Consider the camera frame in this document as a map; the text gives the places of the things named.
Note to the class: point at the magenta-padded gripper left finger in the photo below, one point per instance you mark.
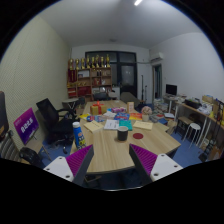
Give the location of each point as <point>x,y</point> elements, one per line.
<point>56,166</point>

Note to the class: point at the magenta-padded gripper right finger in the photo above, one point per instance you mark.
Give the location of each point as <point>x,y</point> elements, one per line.
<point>165,165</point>

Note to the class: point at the blue drink bottle white cap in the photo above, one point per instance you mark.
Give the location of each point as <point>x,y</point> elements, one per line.
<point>79,136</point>

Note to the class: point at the black plastic chair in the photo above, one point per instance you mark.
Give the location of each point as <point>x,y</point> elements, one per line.
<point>30,156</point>

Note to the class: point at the flat round red coaster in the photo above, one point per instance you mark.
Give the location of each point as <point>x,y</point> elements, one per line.
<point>138,136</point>

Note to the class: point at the black office chair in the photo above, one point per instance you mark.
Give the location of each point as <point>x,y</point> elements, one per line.
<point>55,125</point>

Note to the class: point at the white round stool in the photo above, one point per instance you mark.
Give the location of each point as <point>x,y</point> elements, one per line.
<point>194,127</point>

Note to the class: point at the purple sign board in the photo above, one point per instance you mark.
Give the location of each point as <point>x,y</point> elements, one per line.
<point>26,126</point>

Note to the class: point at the black mug white inside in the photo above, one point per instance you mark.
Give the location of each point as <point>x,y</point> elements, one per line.
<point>122,134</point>

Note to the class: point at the thick beige book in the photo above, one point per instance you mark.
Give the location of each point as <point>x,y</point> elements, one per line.
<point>93,126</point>

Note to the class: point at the orange red book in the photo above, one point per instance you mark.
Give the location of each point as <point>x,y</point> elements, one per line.
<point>136,116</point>

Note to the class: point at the teal book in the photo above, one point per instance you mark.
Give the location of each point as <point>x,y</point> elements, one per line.
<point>125,124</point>

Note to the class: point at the pink flowers in white pot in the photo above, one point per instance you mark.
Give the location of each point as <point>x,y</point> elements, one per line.
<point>146,111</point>

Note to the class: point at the blue printed book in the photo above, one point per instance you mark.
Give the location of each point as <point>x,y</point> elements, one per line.
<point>96,118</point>

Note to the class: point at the cluttered wooden side desk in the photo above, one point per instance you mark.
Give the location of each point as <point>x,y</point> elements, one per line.
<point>200,111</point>

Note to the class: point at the small upright cardboard box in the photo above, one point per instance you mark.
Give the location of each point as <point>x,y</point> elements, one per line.
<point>130,107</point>

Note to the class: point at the yellow gift box red ribbon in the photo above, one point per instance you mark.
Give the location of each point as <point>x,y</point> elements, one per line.
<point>98,109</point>

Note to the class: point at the small pink box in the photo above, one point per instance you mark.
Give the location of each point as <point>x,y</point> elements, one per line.
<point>118,110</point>

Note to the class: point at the black computer monitor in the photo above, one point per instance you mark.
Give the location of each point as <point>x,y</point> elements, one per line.
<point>171,89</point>

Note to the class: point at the wooden shelf unit with trophies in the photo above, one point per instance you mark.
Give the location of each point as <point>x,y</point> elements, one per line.
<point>89,81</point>

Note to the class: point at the black framed glass door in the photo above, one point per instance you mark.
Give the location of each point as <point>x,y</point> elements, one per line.
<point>128,76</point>

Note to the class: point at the white wall air conditioner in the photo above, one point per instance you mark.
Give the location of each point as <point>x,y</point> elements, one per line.
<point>156,56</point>

